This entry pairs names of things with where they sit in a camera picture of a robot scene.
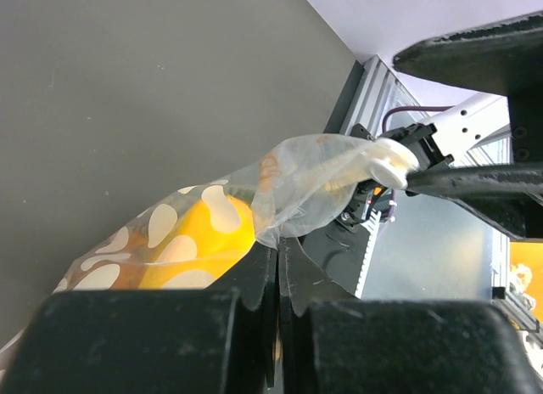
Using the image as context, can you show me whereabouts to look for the polka dot zip bag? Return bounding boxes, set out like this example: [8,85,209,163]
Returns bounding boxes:
[53,133,419,294]

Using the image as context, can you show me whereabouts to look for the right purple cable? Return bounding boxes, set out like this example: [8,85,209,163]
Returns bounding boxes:
[381,105,453,134]

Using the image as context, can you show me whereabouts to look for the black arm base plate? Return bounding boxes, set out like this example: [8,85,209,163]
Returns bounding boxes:
[296,121,404,297]

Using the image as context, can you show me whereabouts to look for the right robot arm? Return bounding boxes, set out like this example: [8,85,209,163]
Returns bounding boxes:
[369,12,542,242]

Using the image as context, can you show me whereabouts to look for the yellow fake bell pepper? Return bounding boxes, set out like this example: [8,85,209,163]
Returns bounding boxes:
[139,195,255,290]

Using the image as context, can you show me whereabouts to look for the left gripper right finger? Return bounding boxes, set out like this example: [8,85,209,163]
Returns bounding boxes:
[277,239,542,393]

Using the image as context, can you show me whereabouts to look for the slotted cable duct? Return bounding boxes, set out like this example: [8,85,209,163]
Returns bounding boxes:
[355,211,382,299]

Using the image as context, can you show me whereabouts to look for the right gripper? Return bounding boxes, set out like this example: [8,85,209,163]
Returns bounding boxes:
[393,11,542,241]

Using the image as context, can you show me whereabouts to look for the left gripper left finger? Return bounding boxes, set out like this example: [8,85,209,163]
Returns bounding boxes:
[1,245,277,393]

